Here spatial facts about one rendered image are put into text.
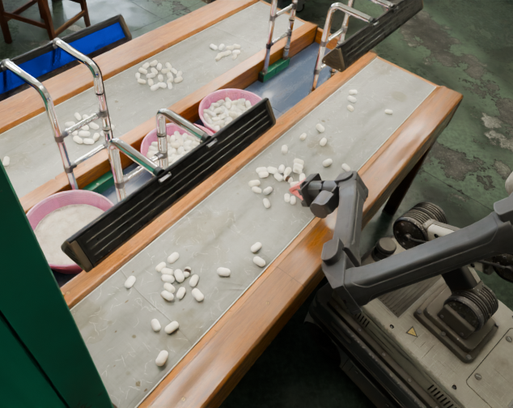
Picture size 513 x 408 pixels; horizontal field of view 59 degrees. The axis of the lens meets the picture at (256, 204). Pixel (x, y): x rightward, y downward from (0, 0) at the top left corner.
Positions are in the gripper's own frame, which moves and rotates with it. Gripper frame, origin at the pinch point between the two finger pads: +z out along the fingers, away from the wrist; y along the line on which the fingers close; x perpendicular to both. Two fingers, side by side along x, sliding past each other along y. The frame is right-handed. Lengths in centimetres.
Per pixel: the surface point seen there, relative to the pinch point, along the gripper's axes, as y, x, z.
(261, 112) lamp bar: 12.3, -31.5, -15.1
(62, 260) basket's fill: 63, -19, 27
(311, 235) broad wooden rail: 11.6, 8.8, -12.2
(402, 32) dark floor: -274, 19, 95
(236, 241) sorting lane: 26.7, 0.6, 1.9
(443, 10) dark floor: -342, 24, 88
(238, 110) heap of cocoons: -20.1, -23.7, 30.9
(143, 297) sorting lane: 57, -4, 7
